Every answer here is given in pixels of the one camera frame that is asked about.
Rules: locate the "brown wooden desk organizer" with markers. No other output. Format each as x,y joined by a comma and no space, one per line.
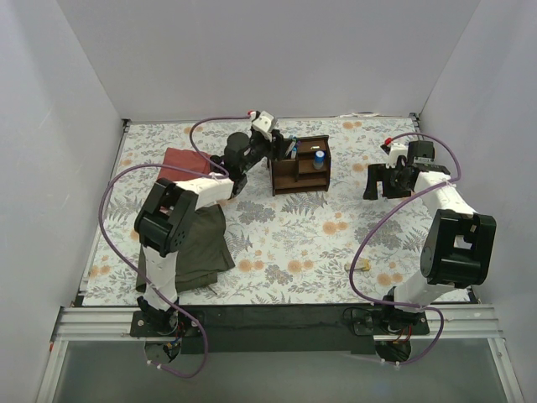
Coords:
298,175

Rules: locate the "aluminium frame rail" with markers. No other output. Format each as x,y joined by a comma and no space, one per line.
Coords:
462,321

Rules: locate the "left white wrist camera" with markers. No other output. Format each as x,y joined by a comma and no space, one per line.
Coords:
263,123

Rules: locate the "olive green folded cloth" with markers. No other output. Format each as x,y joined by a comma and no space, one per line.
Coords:
204,253

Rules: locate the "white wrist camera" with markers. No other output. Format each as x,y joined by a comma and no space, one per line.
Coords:
263,123
393,150

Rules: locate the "blue grey stamp cylinder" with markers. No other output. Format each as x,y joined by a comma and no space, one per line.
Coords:
319,159

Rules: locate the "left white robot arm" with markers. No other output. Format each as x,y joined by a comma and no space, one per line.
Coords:
169,213

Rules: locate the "small tan yellow eraser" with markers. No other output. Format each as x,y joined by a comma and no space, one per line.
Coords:
361,265

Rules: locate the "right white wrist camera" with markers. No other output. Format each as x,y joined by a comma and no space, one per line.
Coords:
393,150

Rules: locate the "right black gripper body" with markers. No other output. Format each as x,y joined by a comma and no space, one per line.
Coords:
381,175

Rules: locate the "floral patterned table mat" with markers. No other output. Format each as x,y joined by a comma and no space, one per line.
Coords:
286,248

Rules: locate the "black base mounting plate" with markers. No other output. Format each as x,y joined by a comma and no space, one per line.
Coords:
281,328

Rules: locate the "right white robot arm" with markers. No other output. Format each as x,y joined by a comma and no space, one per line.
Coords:
458,248

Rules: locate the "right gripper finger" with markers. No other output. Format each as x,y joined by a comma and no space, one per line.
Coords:
377,174
392,191

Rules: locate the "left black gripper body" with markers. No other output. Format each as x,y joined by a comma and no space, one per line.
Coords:
276,143

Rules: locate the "red folded cloth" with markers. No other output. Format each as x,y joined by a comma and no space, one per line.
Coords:
183,158

